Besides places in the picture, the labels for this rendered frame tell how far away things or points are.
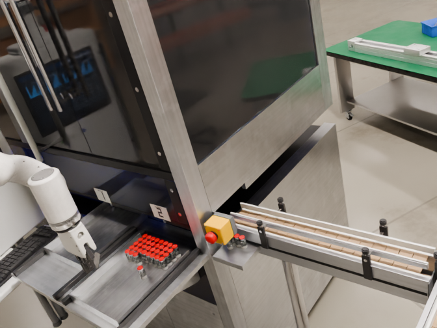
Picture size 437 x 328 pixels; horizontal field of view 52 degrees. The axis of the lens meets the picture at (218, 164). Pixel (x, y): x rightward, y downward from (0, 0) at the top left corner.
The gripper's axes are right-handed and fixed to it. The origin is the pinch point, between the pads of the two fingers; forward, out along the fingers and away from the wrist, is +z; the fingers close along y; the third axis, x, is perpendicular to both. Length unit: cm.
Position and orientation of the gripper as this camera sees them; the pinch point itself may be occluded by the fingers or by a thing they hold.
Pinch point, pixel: (87, 264)
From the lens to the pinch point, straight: 141.2
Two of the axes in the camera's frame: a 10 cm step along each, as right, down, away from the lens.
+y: -7.7, -1.4, 6.2
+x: -5.9, 5.1, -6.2
